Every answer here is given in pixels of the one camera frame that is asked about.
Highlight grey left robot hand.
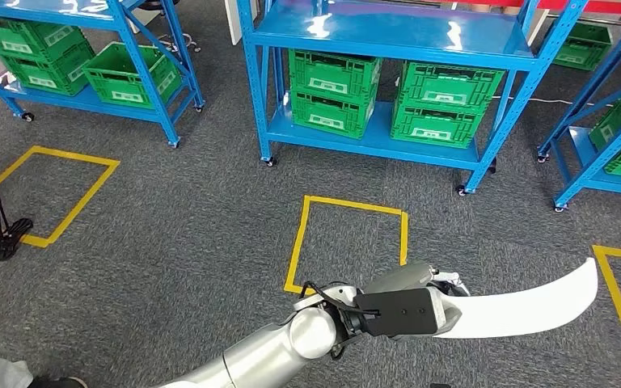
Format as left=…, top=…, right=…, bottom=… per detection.
left=364, top=262, right=472, bottom=336

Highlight white curved plastic part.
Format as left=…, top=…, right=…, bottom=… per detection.
left=433, top=258, right=600, bottom=340

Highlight blue metal workbench rack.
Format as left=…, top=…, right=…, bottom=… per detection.
left=235, top=0, right=590, bottom=196

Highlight blue metal shelf rack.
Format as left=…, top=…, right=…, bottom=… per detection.
left=0, top=0, right=206, bottom=150

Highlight folded green plastic crate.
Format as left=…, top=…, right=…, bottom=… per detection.
left=288, top=48, right=382, bottom=141
left=0, top=41, right=96, bottom=98
left=0, top=15, right=87, bottom=64
left=391, top=61, right=505, bottom=150

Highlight white table with metal legs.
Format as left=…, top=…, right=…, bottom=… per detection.
left=223, top=0, right=260, bottom=47

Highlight black stool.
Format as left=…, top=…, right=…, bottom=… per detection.
left=138, top=0, right=203, bottom=55

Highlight open green plastic crate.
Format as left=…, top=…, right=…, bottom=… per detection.
left=82, top=41, right=183, bottom=110

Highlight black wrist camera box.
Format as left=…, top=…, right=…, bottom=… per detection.
left=354, top=288, right=448, bottom=339

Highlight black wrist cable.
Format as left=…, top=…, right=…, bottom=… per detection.
left=298, top=280, right=381, bottom=318

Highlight white floor cable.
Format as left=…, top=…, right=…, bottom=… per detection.
left=489, top=95, right=615, bottom=108

